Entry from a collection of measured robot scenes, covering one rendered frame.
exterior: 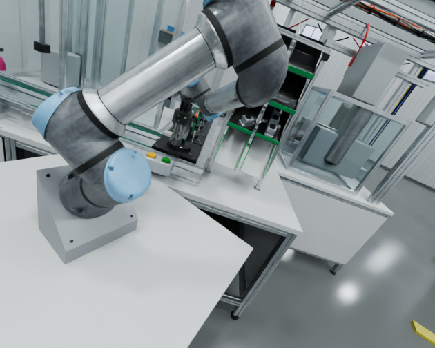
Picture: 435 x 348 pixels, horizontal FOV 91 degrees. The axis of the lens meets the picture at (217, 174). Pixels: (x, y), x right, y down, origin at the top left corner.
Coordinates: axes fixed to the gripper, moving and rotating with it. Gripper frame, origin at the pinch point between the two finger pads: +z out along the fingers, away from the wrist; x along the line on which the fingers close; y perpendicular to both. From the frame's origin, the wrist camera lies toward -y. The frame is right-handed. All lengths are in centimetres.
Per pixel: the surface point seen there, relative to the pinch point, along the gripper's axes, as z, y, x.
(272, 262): 47, 12, 71
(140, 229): 20.5, 43.9, 2.7
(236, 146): -1.9, -12.2, 30.0
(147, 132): 12.3, -22.0, -21.4
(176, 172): 16.2, 4.8, 4.6
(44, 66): 8, -65, -116
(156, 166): 13.0, 11.8, -4.2
